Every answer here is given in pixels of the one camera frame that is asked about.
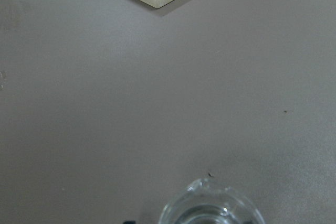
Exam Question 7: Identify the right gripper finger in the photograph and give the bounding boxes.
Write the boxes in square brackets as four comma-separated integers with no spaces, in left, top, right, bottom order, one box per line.
[123,220,136,224]

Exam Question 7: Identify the small glass measuring cup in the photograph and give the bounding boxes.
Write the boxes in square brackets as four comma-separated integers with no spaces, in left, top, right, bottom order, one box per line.
[158,178,265,224]

